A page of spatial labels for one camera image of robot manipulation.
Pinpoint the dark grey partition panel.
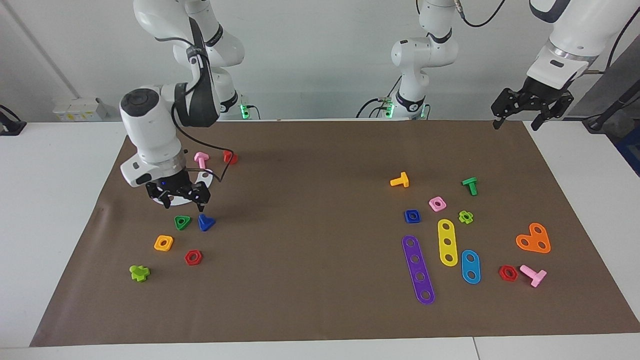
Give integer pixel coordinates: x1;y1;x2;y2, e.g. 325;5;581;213
570;47;640;118

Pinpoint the brown table mat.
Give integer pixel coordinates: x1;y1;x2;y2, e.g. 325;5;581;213
29;120;640;348

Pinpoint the orange three-hole angle plate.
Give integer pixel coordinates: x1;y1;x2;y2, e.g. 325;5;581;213
515;222;552;254

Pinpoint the black base cable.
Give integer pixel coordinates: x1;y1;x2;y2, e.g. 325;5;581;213
356;96;398;119

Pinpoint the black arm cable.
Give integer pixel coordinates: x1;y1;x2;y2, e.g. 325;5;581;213
455;0;640;73
170;15;236;183

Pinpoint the black clamp mount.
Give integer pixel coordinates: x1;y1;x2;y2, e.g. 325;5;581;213
0;104;27;137

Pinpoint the yellow three-hole strip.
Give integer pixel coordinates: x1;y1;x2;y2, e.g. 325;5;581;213
437;218;459;267

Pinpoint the blue two-hole strip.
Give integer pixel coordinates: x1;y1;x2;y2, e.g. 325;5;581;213
460;249;482;285

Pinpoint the white power box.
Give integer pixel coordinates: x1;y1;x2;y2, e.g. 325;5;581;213
52;97;108;123

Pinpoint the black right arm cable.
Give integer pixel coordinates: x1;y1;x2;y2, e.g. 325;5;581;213
170;15;236;183

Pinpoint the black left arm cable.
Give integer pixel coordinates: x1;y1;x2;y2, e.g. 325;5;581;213
455;0;640;73

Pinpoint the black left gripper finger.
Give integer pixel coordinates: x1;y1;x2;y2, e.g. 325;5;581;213
532;93;575;132
490;87;530;131

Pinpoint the white curved five-hole plate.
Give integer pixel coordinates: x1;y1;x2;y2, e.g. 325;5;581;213
151;169;215;207

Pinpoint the purple four-hole strip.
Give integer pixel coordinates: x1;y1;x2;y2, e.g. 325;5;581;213
401;234;436;306

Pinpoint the blue crate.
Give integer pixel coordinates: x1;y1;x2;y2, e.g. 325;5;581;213
619;135;640;177

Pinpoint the black stand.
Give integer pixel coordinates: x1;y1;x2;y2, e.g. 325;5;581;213
582;75;640;133

